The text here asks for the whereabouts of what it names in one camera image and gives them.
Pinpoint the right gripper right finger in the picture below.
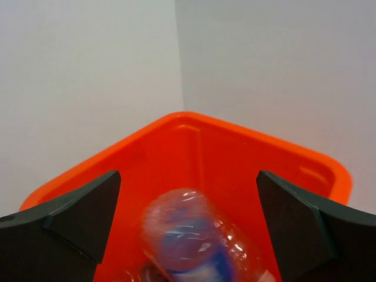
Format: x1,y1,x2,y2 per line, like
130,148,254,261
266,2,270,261
256,171,375,281

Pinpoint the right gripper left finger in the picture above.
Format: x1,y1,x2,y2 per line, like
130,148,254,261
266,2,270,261
1,171,121,281

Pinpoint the clear bottle blue label blue cap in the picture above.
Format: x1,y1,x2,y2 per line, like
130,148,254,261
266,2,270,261
142,189,267,281

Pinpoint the orange plastic bin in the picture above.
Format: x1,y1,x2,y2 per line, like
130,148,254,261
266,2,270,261
21,112,353,281

